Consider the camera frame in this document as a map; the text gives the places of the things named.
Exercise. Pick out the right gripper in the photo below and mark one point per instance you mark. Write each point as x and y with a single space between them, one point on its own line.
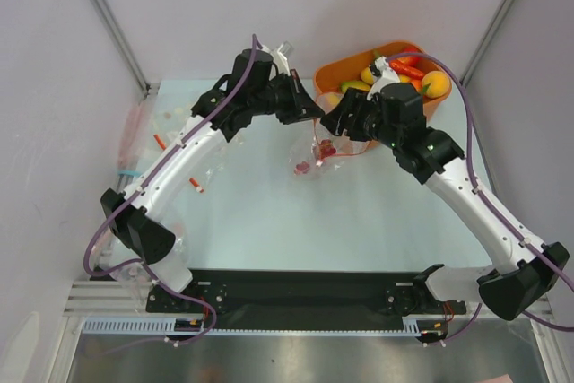
354 115

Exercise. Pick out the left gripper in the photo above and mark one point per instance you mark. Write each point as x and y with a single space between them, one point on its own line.
301 107

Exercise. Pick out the red grape bunch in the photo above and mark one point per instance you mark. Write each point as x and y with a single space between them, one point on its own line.
313 158

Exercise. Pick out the clear zip top bag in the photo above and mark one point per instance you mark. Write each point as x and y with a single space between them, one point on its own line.
346 148

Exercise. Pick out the yellow orange peach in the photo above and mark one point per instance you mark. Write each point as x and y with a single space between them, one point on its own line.
435 84

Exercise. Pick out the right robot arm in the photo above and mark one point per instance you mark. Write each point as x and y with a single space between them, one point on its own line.
523 267

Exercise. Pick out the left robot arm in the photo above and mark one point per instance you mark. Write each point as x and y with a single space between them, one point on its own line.
229 121

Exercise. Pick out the green yellow mango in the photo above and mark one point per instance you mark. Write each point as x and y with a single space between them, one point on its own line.
356 85

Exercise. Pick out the pile of clear bags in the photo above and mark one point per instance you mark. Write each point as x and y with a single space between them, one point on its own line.
138 226

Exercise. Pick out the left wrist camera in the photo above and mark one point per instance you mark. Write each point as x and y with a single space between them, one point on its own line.
280 56

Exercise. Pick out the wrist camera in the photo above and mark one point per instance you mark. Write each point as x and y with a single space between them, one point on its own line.
280 56
382 74

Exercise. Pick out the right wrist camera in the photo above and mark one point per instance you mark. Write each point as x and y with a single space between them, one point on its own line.
382 74

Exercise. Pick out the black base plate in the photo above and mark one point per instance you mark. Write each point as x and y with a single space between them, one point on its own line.
241 295

